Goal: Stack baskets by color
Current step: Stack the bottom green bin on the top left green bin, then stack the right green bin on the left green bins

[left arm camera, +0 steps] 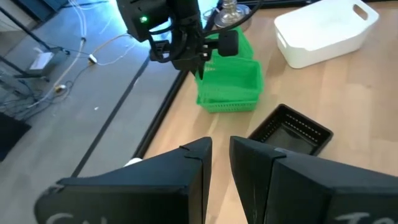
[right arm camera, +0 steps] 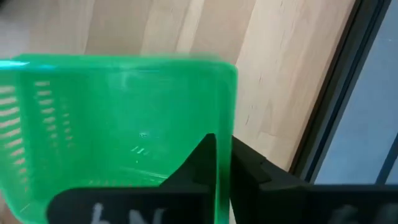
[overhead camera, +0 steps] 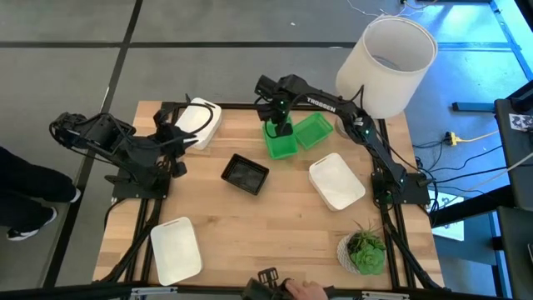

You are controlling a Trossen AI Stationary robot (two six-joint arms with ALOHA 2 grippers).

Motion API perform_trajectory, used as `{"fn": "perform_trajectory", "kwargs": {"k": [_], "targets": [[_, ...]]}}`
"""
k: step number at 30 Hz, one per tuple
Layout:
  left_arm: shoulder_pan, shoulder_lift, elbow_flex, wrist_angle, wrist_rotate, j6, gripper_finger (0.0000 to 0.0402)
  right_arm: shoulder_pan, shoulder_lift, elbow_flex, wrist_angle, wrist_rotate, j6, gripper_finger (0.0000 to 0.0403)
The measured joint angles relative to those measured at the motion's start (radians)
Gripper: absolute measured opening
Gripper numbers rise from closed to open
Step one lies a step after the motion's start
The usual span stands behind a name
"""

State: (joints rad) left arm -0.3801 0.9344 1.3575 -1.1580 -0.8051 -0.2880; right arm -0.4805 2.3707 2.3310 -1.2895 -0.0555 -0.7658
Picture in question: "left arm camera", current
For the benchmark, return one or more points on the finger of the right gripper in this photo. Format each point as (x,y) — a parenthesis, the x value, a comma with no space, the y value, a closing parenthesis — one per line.
(200,69)

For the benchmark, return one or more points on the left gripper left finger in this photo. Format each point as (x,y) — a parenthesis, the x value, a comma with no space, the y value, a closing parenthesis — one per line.
(140,193)

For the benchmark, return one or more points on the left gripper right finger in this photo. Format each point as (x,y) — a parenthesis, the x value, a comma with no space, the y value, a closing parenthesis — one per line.
(311,193)

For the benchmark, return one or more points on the white plastic basket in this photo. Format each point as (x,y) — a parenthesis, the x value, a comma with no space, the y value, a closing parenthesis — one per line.
(133,161)
(323,31)

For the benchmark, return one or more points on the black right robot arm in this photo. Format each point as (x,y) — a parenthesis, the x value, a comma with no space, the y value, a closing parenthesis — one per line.
(133,18)

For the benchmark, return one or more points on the black mesh plastic basket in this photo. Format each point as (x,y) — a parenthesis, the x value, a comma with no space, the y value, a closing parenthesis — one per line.
(292,137)

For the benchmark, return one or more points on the white shade table lamp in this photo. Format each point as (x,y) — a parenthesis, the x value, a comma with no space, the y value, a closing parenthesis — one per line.
(231,14)

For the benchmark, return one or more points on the grey floor power box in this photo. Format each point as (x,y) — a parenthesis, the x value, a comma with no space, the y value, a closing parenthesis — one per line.
(46,60)

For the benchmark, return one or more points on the black floor mat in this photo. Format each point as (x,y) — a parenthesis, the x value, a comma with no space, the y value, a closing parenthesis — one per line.
(11,137)

